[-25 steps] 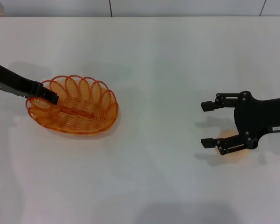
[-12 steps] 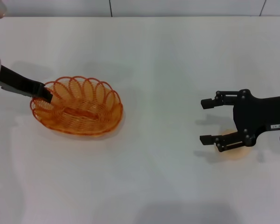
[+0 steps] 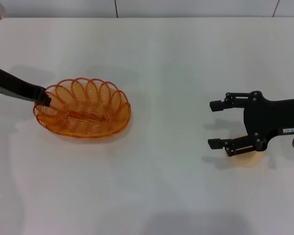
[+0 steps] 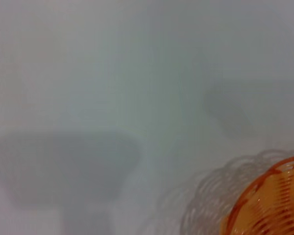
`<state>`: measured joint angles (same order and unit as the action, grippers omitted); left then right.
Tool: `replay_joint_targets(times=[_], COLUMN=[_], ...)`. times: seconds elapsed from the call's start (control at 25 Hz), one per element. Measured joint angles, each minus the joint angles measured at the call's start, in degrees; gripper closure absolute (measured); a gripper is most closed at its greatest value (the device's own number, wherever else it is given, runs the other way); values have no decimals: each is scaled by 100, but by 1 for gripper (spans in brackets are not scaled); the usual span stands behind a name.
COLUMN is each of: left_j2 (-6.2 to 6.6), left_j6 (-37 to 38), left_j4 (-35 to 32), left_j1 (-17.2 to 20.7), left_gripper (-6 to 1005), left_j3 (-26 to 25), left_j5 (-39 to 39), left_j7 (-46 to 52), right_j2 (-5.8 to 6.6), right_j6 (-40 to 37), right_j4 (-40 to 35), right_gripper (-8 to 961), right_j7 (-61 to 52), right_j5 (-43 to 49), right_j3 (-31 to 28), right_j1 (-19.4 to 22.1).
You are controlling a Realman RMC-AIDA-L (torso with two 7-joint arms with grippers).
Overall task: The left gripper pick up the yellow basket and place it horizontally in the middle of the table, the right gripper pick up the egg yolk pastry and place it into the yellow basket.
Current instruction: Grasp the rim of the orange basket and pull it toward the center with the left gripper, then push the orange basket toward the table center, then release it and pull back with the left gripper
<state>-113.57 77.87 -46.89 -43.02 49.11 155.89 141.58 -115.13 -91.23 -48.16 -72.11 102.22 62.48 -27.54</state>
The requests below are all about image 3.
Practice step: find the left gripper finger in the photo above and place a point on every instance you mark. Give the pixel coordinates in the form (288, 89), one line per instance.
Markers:
(46, 100)

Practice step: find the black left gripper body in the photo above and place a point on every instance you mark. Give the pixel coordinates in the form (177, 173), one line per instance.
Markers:
(17, 84)

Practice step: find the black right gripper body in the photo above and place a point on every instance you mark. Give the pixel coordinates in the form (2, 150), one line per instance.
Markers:
(274, 115)

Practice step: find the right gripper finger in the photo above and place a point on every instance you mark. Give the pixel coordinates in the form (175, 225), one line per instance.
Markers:
(214, 143)
(216, 105)

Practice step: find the orange woven plastic basket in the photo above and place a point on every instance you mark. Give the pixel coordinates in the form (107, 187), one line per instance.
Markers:
(88, 117)

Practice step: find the pale round bun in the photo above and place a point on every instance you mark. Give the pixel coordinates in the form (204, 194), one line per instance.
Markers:
(245, 160)

